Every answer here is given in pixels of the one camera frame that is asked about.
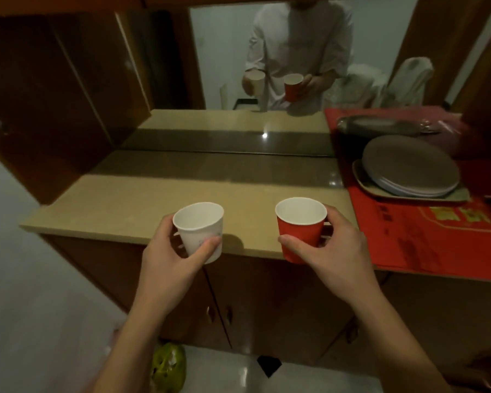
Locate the person's left hand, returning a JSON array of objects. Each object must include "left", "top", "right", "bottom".
[{"left": 133, "top": 214, "right": 222, "bottom": 320}]

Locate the person's right hand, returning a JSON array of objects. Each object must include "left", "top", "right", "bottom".
[{"left": 277, "top": 204, "right": 384, "bottom": 310}]

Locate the red paper cup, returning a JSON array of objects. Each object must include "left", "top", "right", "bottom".
[{"left": 275, "top": 197, "right": 328, "bottom": 265}]

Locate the white paper cup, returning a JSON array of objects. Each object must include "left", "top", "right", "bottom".
[{"left": 172, "top": 202, "right": 225, "bottom": 265}]

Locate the person's left forearm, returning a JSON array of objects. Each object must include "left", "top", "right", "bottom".
[{"left": 92, "top": 300, "right": 177, "bottom": 393}]

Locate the person's right forearm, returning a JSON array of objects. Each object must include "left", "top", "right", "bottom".
[{"left": 347, "top": 291, "right": 451, "bottom": 393}]

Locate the brown wooden sideboard cabinet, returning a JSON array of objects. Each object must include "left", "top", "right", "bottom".
[{"left": 20, "top": 109, "right": 491, "bottom": 379}]

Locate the red printed table mat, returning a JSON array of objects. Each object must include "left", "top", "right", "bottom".
[{"left": 336, "top": 153, "right": 491, "bottom": 284}]

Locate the green plastic bag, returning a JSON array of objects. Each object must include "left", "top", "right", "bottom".
[{"left": 151, "top": 342, "right": 187, "bottom": 393}]

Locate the stack of grey plates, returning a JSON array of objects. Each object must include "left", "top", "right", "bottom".
[{"left": 362, "top": 135, "right": 461, "bottom": 198}]

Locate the beige square tray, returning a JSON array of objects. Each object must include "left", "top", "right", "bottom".
[{"left": 352, "top": 159, "right": 471, "bottom": 203}]

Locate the wall mirror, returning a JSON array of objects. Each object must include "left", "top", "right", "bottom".
[{"left": 115, "top": 0, "right": 467, "bottom": 158}]

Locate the brown wooden wall cabinet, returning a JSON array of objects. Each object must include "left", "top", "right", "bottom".
[{"left": 0, "top": 11, "right": 153, "bottom": 206}]

